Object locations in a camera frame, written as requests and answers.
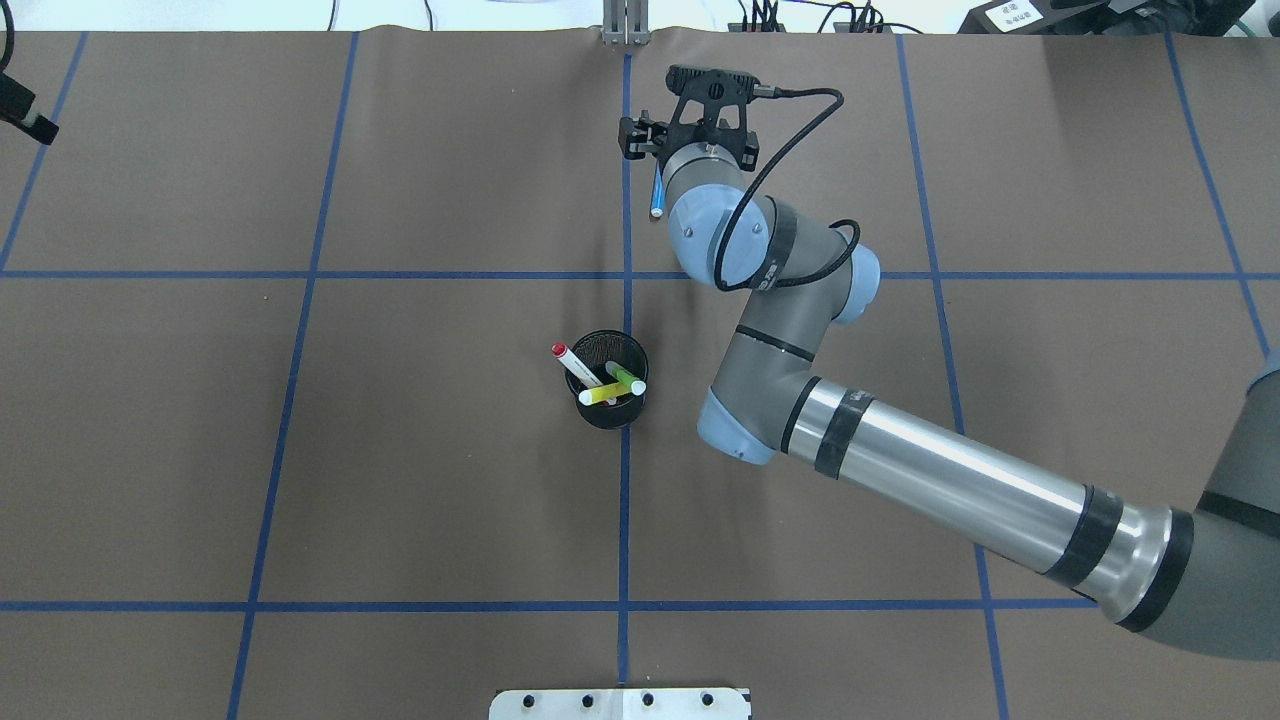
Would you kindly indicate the black mesh pen cup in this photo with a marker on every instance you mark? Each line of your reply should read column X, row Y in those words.
column 618, row 362

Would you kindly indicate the green pen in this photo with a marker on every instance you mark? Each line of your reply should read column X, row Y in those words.
column 633, row 383

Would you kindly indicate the red capped white pen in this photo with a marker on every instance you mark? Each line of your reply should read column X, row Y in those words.
column 575, row 366

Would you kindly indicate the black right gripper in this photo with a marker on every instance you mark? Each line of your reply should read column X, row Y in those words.
column 645, row 138

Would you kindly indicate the blue pen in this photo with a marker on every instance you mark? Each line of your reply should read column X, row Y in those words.
column 657, row 201

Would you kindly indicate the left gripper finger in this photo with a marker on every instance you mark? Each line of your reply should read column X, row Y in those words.
column 19, row 110

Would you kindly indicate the brown table mat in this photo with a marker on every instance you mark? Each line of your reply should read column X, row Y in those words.
column 283, row 435

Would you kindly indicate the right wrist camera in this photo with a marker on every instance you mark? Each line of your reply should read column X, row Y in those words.
column 709, row 96

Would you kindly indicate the yellow pen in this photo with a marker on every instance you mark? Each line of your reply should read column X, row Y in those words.
column 609, row 394

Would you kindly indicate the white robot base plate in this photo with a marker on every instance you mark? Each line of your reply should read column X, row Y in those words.
column 623, row 703

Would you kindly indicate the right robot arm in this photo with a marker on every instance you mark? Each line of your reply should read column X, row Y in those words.
column 1201, row 580

